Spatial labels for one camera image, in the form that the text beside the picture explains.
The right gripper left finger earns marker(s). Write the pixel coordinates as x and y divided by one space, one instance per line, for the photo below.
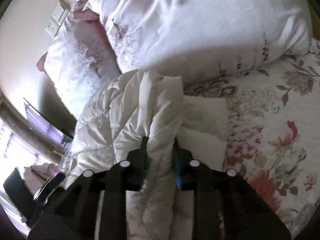
94 205

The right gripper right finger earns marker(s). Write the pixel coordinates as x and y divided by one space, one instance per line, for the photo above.
224 198

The white puffer down jacket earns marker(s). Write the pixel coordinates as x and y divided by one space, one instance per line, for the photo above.
145 104

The floral bed quilt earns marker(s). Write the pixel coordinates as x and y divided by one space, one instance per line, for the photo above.
273 139

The dark monitor screen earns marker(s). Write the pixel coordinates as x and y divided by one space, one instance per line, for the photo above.
46 129

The pink tree-print pillow far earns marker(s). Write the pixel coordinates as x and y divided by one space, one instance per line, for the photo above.
80 59

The pink tree-print pillow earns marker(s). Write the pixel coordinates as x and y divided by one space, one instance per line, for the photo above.
199 39
80 59

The pink tree-print pillow near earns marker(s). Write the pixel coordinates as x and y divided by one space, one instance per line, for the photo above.
199 39

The white wall switch socket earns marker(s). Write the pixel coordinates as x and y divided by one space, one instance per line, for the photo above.
57 18

